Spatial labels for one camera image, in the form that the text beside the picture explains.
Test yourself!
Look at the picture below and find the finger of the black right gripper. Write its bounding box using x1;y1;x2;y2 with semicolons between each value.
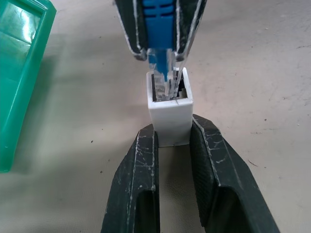
113;0;149;61
172;0;208;62

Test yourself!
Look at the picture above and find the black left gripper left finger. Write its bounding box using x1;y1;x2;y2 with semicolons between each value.
100;123;160;233

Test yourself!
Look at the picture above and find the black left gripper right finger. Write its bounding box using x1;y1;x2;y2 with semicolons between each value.
189;114;281;233

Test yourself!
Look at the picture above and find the blue ethernet cable plug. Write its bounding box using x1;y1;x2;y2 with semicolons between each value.
142;0;183;101

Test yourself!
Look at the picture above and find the white network coupler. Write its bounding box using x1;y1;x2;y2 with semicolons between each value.
146;67;194;147

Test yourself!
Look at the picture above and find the green plastic bin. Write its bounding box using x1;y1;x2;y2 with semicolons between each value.
0;0;57;173

